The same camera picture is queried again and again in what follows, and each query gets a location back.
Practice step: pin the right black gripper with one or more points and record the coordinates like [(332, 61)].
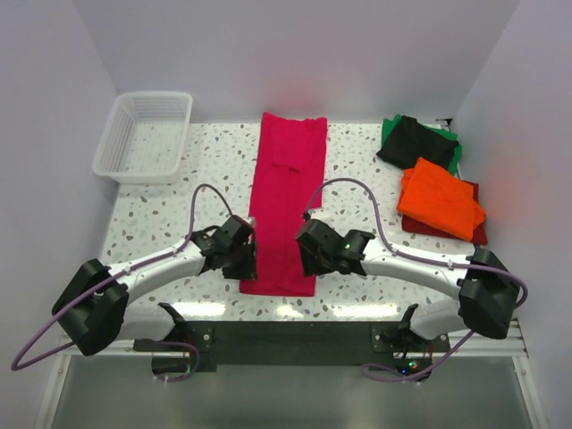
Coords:
[(309, 266)]

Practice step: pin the folded green t shirt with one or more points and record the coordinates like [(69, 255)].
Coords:
[(451, 149)]

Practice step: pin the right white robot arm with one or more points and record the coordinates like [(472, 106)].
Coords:
[(480, 294)]

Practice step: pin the folded black t shirt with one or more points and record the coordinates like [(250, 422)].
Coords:
[(418, 143)]

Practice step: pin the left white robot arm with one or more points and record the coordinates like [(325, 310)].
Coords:
[(96, 308)]

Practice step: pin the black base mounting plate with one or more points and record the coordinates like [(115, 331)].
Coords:
[(190, 356)]

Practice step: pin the folded orange t shirt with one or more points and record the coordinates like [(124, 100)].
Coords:
[(426, 173)]

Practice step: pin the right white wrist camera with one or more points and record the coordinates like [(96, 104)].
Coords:
[(320, 214)]

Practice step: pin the folded dark red t shirt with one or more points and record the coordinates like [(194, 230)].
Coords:
[(449, 210)]

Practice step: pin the aluminium frame rail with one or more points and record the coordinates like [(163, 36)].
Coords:
[(518, 339)]

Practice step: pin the crimson pink t shirt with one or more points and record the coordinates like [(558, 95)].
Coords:
[(290, 167)]

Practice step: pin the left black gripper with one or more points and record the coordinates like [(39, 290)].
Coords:
[(248, 270)]

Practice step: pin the white plastic basket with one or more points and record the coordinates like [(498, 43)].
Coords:
[(144, 137)]

